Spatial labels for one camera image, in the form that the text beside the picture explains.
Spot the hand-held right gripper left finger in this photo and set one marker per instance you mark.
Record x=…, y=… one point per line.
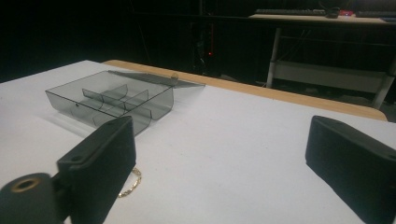
x=99, y=161

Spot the clear grey compartment box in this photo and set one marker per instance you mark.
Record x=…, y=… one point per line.
x=118, y=96

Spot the white table mat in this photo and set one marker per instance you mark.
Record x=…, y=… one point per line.
x=202, y=149

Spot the dark keyboard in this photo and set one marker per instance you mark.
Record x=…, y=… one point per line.
x=375, y=14

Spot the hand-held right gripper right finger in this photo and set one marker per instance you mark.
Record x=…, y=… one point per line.
x=351, y=161

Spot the red device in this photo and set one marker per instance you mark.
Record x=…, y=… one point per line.
x=346, y=13

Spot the black keyboard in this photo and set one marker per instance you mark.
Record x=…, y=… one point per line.
x=289, y=12

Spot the white metal-legged desk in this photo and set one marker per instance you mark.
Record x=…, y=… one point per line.
x=327, y=46

